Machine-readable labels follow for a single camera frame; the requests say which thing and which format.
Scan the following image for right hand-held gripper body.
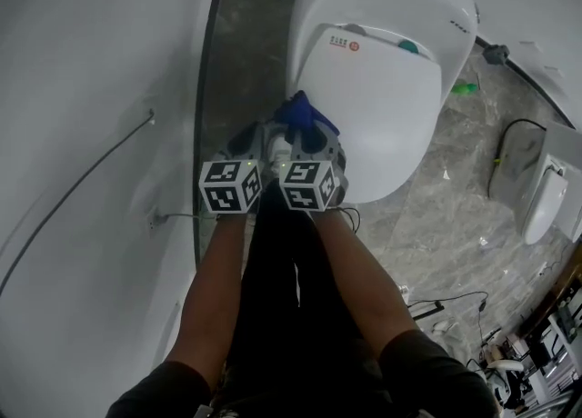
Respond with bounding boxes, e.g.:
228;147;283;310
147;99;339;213
277;144;351;214

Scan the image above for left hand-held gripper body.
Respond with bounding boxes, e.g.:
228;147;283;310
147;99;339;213
198;146;266;215

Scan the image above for blue cloth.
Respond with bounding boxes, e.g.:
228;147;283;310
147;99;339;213
272;90;340;145

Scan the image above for white toilet lid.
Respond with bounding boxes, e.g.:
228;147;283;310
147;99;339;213
294;20;446;204

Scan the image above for person's right forearm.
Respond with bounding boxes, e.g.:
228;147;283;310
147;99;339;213
312;207;423;354

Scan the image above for person's left forearm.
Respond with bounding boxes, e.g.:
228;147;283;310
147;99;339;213
161;213;258;393

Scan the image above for person's black trousers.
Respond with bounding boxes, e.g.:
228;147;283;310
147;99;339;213
220;177;390;418

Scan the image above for black metal stand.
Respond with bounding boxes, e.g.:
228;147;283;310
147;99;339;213
407;299;446;323

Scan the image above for grey angle valve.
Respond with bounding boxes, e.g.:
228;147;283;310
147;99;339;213
483;44;511;65

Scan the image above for person's black top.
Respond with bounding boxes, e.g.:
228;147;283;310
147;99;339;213
105;328;497;418

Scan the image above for grey socket cable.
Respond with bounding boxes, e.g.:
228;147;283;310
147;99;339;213
161;211;202;223

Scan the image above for white wall socket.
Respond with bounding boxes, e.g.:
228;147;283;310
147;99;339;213
145;210;167;234

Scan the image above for grey wall hose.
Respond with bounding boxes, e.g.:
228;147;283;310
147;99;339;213
0;108;156;293

